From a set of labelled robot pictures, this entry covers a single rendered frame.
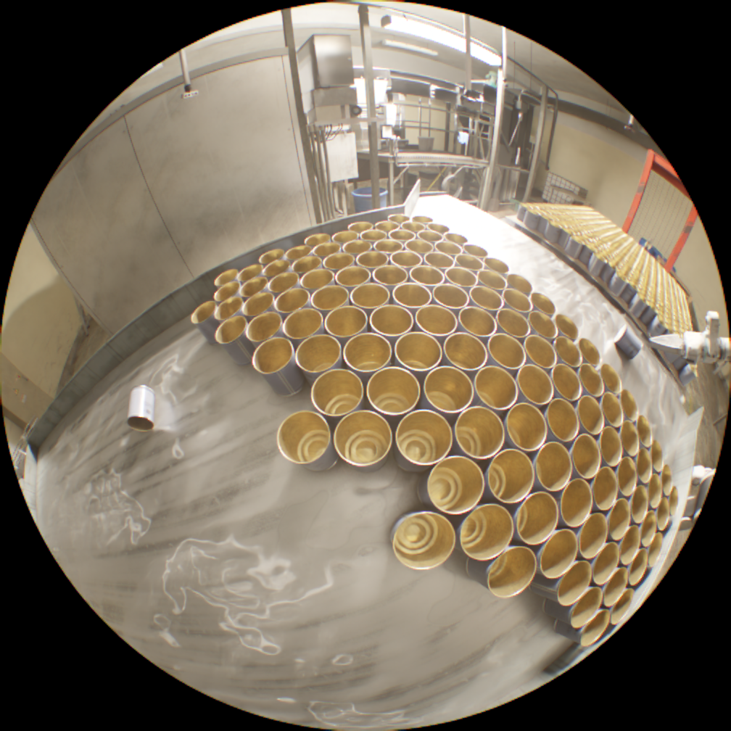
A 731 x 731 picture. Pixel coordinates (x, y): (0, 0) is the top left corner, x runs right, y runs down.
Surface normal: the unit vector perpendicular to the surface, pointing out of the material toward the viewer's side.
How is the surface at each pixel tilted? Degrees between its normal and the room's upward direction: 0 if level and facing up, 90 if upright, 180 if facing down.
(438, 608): 0
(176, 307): 90
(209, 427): 0
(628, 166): 90
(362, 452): 0
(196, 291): 90
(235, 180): 90
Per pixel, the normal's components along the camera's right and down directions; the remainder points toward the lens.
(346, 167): 0.47, 0.72
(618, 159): -0.88, 0.42
